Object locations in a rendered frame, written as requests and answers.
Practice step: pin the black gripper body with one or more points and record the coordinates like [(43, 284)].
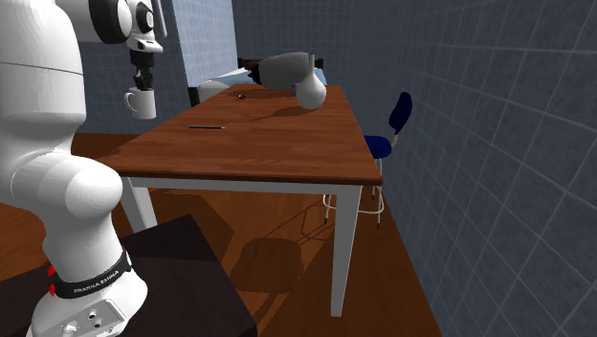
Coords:
[(141, 59)]

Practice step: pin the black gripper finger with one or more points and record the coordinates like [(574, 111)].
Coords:
[(138, 80), (149, 80)]

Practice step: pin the white mug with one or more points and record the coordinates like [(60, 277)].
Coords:
[(145, 103)]

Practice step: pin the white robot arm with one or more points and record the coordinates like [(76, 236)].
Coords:
[(44, 140)]

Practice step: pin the dark flat pen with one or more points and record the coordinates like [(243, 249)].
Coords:
[(206, 127)]

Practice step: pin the wooden table with white legs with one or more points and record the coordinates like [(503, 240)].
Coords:
[(261, 149)]

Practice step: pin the grey rounded object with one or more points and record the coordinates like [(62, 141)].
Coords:
[(282, 70)]

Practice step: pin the white round vase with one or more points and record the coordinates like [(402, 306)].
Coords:
[(311, 93)]

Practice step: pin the dark robot stand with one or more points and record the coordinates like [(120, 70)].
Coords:
[(186, 289)]

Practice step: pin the blue chair with white legs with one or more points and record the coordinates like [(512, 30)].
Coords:
[(378, 145)]

